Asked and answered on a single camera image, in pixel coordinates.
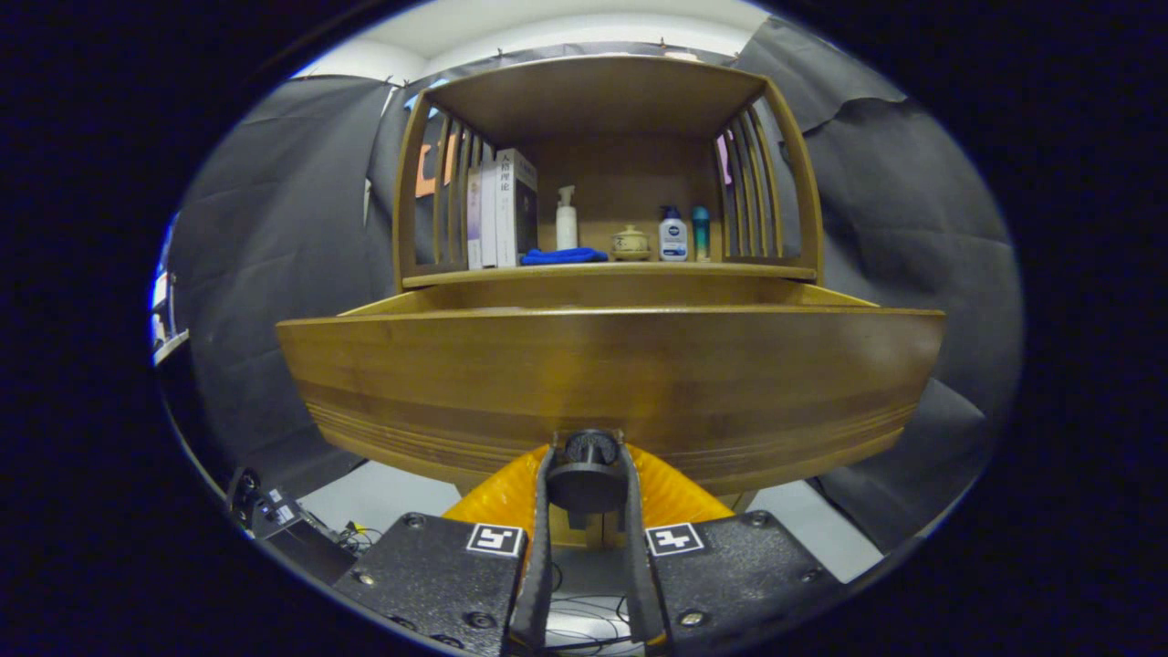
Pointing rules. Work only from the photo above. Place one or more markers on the white bottle with blue cap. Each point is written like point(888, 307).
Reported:
point(673, 239)

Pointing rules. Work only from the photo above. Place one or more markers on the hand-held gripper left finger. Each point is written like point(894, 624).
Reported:
point(538, 566)

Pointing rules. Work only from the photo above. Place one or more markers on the wooden drawer with black knob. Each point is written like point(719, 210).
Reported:
point(602, 374)

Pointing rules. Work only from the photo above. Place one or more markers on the thin purple book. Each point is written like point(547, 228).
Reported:
point(474, 224)

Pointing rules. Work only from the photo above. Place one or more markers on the beige lidded teacup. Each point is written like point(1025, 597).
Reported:
point(630, 245)

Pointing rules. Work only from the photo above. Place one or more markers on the cluttered white shelf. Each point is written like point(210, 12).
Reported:
point(169, 310)

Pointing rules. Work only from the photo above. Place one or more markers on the white pump bottle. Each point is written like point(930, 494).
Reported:
point(567, 228)

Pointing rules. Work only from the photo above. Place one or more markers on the wooden cabinet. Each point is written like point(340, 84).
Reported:
point(593, 100)

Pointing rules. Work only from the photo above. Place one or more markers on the teal bottle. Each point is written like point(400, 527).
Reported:
point(701, 235)

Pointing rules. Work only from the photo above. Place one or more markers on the thin white book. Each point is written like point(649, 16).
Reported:
point(488, 219)

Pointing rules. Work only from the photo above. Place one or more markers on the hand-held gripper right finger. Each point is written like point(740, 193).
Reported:
point(639, 566)

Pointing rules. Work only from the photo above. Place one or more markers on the blue cloth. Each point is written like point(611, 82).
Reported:
point(561, 257)

